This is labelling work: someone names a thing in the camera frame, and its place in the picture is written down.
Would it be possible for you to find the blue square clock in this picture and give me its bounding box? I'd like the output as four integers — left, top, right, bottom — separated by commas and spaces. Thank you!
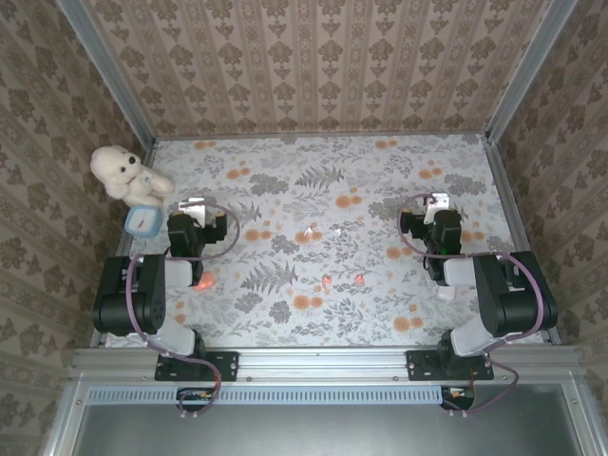
125, 203, 165, 240

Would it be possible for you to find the white teddy bear plush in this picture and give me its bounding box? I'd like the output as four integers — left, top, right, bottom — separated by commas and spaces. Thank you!
89, 144, 175, 208

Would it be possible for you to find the grey metal panel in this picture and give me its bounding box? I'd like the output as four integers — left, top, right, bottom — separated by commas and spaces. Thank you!
42, 374, 608, 456

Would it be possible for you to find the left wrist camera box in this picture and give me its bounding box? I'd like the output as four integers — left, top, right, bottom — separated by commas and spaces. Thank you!
179, 197, 206, 228

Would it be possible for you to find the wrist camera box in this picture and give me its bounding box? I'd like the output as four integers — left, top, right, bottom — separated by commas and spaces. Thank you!
424, 192, 450, 224
179, 197, 206, 228

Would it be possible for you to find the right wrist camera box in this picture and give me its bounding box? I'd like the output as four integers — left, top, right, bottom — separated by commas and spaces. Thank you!
424, 192, 450, 224

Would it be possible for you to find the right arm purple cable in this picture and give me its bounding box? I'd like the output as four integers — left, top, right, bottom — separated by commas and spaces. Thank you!
396, 192, 546, 419

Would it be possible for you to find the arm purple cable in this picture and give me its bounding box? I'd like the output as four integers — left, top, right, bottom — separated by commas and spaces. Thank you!
396, 192, 546, 419
123, 199, 241, 422

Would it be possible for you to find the aluminium table side rail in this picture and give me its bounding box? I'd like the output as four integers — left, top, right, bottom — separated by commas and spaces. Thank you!
484, 137, 562, 346
89, 140, 158, 348

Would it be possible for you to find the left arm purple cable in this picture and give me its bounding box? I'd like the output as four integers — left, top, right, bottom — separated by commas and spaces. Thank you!
123, 199, 241, 422

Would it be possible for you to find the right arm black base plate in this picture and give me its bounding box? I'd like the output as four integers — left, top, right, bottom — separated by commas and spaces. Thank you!
406, 350, 495, 383

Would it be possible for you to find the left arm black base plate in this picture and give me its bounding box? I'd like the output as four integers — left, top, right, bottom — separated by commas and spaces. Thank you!
154, 350, 239, 383

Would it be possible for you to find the aluminium table back rail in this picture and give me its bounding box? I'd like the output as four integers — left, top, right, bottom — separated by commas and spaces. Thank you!
154, 132, 490, 142

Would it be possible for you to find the black cable connector box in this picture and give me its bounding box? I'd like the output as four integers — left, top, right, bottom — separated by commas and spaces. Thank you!
176, 387, 216, 412
440, 384, 476, 412

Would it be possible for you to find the aluminium mounting rail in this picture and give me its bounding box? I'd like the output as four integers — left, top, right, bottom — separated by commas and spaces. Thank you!
70, 345, 580, 381

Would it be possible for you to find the aluminium frame corner post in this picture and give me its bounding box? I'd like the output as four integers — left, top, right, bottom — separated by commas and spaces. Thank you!
55, 0, 158, 146
484, 0, 581, 143

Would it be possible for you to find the slotted grey cable duct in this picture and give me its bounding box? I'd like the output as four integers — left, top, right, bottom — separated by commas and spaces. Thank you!
87, 385, 444, 406

